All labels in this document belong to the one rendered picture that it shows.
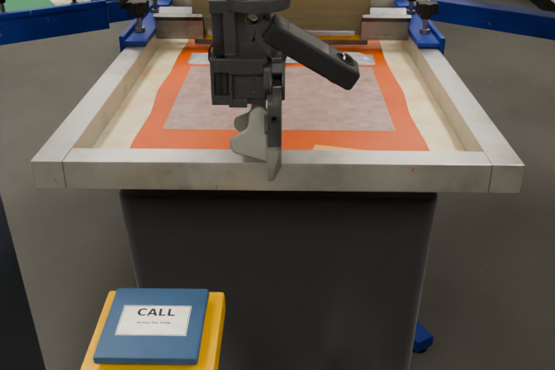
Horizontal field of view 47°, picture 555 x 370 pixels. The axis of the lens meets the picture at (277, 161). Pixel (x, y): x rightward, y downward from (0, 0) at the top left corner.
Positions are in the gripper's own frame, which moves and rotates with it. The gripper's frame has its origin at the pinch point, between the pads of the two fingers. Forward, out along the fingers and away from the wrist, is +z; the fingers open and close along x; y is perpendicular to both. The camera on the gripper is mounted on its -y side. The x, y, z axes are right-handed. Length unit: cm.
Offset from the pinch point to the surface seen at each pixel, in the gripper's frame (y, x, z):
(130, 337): 14.0, 20.9, 9.0
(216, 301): 6.4, 13.8, 10.2
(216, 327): 6.0, 17.6, 10.5
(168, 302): 11.2, 16.0, 8.7
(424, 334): -42, -77, 95
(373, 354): -15.6, -11.2, 40.9
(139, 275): 20.9, -8.8, 23.4
